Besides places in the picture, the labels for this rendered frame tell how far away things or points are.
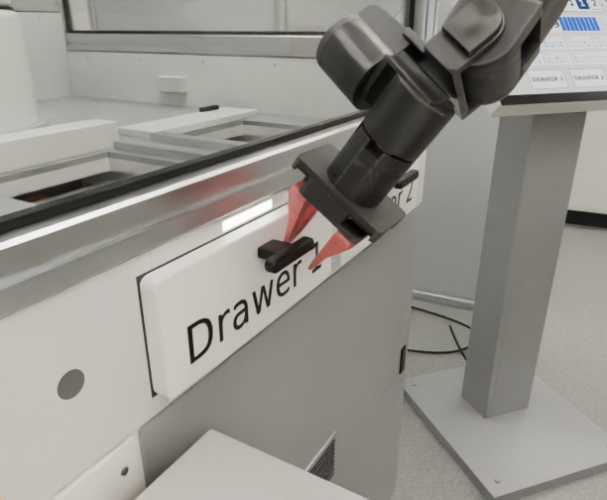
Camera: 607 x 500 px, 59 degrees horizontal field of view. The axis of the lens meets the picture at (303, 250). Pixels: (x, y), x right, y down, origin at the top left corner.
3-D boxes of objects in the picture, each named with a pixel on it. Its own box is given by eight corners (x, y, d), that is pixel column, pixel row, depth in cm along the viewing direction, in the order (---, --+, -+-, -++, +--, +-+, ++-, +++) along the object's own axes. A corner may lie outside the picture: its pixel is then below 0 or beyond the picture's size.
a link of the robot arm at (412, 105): (439, 102, 39) (474, 108, 43) (384, 44, 42) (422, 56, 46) (383, 171, 43) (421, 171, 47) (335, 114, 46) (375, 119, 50)
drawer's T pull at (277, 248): (314, 248, 54) (314, 236, 53) (274, 276, 48) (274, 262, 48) (285, 242, 56) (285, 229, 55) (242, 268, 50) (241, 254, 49)
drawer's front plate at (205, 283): (331, 273, 67) (332, 188, 63) (169, 403, 44) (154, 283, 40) (318, 270, 68) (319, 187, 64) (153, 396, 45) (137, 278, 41)
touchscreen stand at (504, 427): (630, 462, 147) (749, 72, 107) (492, 506, 133) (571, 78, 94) (510, 362, 190) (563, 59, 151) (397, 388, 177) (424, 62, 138)
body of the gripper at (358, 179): (320, 156, 53) (362, 96, 49) (395, 226, 52) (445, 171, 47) (286, 170, 48) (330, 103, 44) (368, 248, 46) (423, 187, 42)
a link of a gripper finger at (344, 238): (294, 224, 58) (341, 160, 52) (341, 270, 56) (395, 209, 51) (258, 244, 52) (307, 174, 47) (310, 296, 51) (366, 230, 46)
